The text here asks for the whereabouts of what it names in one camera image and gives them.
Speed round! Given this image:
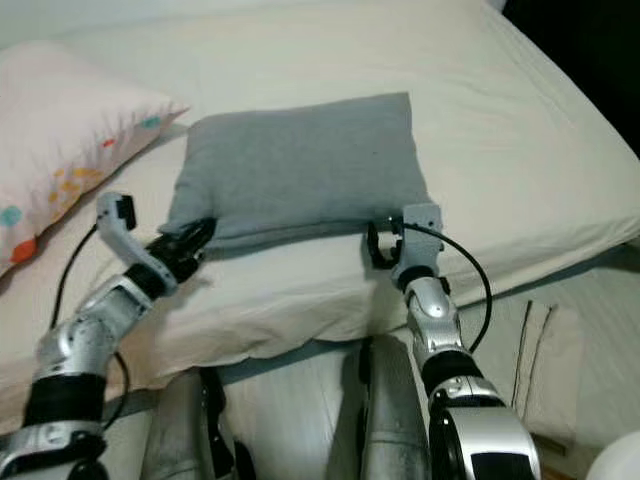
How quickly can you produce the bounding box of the grey pillow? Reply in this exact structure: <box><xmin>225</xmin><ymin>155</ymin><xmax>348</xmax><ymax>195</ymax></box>
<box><xmin>163</xmin><ymin>92</ymin><xmax>433</xmax><ymax>251</ymax></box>

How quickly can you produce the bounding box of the pink floral pattern pillow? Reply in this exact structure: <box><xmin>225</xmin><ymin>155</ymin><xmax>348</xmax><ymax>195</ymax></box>
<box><xmin>0</xmin><ymin>40</ymin><xmax>191</xmax><ymax>273</ymax></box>

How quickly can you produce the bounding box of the cream bed mattress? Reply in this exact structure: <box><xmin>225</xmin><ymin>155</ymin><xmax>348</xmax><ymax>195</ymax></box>
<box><xmin>0</xmin><ymin>0</ymin><xmax>640</xmax><ymax>436</ymax></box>

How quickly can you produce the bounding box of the grey right robot leg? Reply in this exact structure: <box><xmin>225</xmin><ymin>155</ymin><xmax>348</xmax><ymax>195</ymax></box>
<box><xmin>355</xmin><ymin>335</ymin><xmax>436</xmax><ymax>480</ymax></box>

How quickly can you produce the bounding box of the grey robot leg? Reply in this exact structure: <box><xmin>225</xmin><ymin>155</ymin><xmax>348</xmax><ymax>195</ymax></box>
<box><xmin>140</xmin><ymin>368</ymin><xmax>256</xmax><ymax>480</ymax></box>
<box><xmin>355</xmin><ymin>335</ymin><xmax>436</xmax><ymax>480</ymax></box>

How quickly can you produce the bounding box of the grey left robot leg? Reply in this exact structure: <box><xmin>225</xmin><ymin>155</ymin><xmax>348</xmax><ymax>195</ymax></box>
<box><xmin>140</xmin><ymin>368</ymin><xmax>256</xmax><ymax>480</ymax></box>

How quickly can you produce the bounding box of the white floor mat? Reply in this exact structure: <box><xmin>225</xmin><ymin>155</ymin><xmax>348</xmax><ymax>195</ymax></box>
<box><xmin>510</xmin><ymin>298</ymin><xmax>588</xmax><ymax>441</ymax></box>

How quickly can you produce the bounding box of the white round object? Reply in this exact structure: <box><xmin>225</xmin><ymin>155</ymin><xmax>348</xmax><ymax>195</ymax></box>
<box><xmin>585</xmin><ymin>430</ymin><xmax>640</xmax><ymax>480</ymax></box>

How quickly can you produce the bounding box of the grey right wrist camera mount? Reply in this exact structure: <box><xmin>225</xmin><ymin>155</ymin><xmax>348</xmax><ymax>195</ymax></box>
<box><xmin>398</xmin><ymin>203</ymin><xmax>444</xmax><ymax>281</ymax></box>

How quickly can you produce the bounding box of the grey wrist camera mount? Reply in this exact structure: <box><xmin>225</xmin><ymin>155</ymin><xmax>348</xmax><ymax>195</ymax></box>
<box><xmin>97</xmin><ymin>192</ymin><xmax>161</xmax><ymax>286</ymax></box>
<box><xmin>398</xmin><ymin>203</ymin><xmax>444</xmax><ymax>281</ymax></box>

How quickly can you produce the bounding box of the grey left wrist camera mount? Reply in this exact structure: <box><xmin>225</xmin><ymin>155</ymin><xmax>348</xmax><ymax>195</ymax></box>
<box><xmin>97</xmin><ymin>192</ymin><xmax>161</xmax><ymax>286</ymax></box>

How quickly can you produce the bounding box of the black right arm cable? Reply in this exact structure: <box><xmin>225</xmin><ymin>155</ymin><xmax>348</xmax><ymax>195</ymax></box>
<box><xmin>403</xmin><ymin>220</ymin><xmax>494</xmax><ymax>356</ymax></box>

